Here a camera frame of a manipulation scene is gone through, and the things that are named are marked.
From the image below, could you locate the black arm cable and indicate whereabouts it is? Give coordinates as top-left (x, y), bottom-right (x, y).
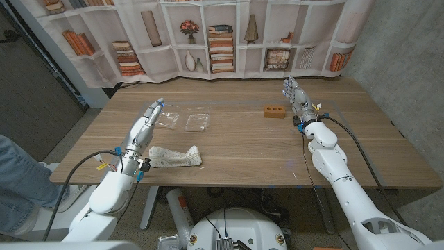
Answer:
top-left (41, 149), bottom-right (123, 242)
top-left (318, 114), bottom-right (409, 227)

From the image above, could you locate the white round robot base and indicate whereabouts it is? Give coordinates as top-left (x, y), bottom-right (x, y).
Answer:
top-left (186, 207), bottom-right (289, 250)

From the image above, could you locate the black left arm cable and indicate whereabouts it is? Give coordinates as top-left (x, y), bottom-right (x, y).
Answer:
top-left (41, 149), bottom-right (123, 242)

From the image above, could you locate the white platform step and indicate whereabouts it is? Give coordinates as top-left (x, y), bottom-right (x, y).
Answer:
top-left (13, 161), bottom-right (105, 243)

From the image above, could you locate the brown brick block with holes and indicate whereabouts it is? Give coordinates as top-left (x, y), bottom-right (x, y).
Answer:
top-left (262, 104), bottom-right (287, 119)

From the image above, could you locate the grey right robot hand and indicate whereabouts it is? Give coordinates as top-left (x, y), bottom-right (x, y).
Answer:
top-left (281, 75), bottom-right (318, 123)

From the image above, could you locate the thin braided arm cable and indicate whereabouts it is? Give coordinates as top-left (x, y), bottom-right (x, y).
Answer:
top-left (300, 131), bottom-right (352, 250)

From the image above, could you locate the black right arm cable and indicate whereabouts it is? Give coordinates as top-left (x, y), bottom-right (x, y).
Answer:
top-left (318, 114), bottom-right (409, 227)

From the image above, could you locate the cream leaf-print pen bag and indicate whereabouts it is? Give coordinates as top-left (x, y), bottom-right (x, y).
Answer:
top-left (148, 144), bottom-right (203, 169)

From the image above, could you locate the clear plastic clamshell container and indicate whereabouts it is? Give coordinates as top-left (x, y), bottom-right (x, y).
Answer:
top-left (154, 103), bottom-right (213, 133)

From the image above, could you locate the printed bookshelf backdrop cloth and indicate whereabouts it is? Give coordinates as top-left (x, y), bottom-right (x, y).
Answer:
top-left (19, 0), bottom-right (377, 90)

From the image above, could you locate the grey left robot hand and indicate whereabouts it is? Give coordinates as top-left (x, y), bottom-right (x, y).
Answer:
top-left (123, 97), bottom-right (166, 156)

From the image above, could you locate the person in blue jeans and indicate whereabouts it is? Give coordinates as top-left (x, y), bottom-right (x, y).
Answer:
top-left (0, 134), bottom-right (71, 236)

